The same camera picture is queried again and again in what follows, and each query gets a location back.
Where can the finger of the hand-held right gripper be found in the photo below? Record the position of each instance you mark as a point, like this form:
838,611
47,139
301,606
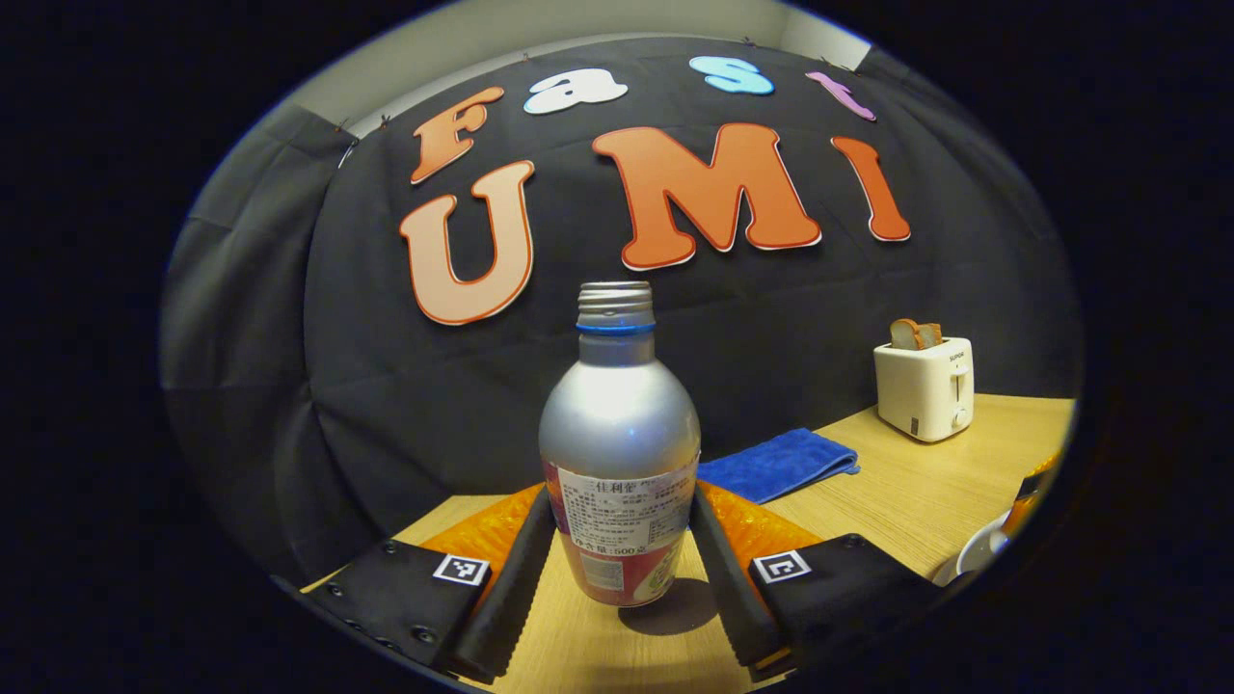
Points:
1027,506

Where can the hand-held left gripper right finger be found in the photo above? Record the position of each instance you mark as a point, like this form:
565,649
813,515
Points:
728,598

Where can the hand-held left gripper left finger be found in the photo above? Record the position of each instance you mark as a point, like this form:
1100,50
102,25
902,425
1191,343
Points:
516,593

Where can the dark brown round coaster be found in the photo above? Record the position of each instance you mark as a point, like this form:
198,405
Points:
694,607

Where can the white teacup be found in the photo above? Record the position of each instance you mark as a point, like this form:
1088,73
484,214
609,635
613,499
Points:
974,554

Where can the silver water bottle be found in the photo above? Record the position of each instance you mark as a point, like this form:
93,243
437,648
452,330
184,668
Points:
617,424

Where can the blue towel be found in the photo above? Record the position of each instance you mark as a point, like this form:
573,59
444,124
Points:
776,463

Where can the white toaster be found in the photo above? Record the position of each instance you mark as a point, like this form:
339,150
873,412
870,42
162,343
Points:
921,390

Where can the toasted bread slice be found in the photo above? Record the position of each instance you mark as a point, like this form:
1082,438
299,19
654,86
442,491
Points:
904,334
931,335

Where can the black backdrop cloth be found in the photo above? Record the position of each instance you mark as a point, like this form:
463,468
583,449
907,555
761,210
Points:
386,386

